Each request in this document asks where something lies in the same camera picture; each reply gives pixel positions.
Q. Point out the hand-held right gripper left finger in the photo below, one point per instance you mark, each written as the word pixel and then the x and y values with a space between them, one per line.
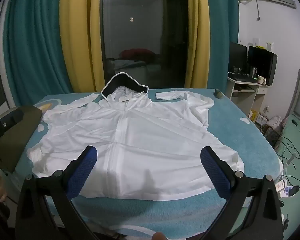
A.
pixel 86 165

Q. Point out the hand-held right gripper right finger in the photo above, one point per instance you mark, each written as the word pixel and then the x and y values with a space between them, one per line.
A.
pixel 215 172

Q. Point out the white hooded jacket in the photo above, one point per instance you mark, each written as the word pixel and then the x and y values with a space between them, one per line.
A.
pixel 152 135

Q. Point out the person's right hand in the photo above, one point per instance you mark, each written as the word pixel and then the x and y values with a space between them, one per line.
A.
pixel 158 236

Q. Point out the olive green pillow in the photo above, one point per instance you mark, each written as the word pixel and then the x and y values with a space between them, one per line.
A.
pixel 17 135

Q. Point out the teal printed blanket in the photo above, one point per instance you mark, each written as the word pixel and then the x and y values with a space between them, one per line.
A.
pixel 240 135

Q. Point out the white power strip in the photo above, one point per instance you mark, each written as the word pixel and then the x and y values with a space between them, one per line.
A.
pixel 290 159

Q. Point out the small green object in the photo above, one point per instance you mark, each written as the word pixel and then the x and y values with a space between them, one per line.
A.
pixel 218 93

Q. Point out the white computer desk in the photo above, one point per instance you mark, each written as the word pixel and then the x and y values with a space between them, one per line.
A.
pixel 242 97

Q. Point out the black power adapter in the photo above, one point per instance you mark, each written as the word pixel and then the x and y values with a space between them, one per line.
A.
pixel 295 190

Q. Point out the teal curtain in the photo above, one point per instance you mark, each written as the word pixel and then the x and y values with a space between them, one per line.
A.
pixel 35 42
pixel 222 42

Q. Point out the white mug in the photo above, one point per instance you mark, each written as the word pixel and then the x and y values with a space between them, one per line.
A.
pixel 261 80

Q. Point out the steel kettle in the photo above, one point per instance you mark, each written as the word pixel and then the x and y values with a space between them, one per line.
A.
pixel 253 71

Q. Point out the yellow curtain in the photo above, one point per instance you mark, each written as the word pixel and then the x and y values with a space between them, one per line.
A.
pixel 77 42
pixel 197 42

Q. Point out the small black computer monitor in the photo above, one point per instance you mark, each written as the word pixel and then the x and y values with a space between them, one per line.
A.
pixel 237 57

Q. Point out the large black computer monitor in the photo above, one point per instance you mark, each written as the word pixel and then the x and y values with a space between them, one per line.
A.
pixel 262 65

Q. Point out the dark glass window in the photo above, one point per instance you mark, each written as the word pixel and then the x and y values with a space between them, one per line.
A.
pixel 140 30

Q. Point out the white wall socket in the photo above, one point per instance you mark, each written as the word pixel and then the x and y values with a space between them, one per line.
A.
pixel 269 45

